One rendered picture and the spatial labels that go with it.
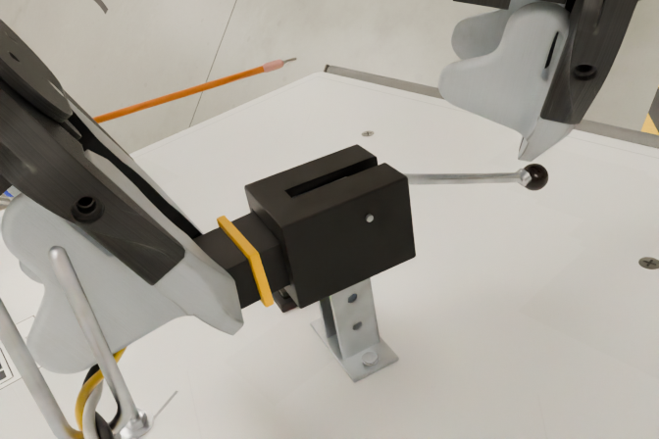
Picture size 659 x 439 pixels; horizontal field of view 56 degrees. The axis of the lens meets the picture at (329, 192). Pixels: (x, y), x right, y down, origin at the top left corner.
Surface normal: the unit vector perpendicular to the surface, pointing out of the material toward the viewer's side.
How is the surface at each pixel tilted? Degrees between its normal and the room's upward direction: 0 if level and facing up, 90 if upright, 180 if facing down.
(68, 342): 74
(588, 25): 42
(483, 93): 61
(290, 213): 52
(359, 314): 79
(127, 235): 92
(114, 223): 91
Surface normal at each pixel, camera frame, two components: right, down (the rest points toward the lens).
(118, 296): 0.40, 0.32
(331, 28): -0.68, -0.19
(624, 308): -0.15, -0.86
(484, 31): -0.35, 0.65
